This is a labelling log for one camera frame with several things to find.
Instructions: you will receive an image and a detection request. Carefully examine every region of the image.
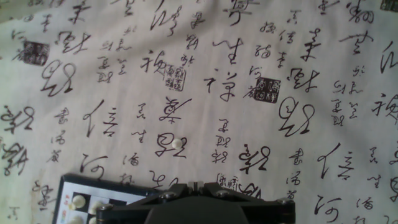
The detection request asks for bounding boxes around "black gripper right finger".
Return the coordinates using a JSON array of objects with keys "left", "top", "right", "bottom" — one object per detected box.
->
[{"left": 195, "top": 181, "right": 297, "bottom": 224}]

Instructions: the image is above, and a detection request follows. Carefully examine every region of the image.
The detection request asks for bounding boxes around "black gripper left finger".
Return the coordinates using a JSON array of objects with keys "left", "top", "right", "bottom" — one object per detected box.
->
[{"left": 95, "top": 181, "right": 197, "bottom": 224}]

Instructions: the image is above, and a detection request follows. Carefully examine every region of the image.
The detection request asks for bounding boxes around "black white chessboard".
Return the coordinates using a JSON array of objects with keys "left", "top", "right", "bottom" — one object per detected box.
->
[{"left": 51, "top": 173, "right": 162, "bottom": 224}]

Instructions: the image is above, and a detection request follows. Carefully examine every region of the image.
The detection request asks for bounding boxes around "beige calligraphy tablecloth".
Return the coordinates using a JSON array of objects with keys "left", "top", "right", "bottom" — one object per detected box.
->
[{"left": 0, "top": 0, "right": 398, "bottom": 224}]

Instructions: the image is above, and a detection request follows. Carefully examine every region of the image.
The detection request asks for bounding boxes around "white chess rook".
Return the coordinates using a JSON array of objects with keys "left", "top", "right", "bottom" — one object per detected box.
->
[{"left": 68, "top": 194, "right": 87, "bottom": 212}]

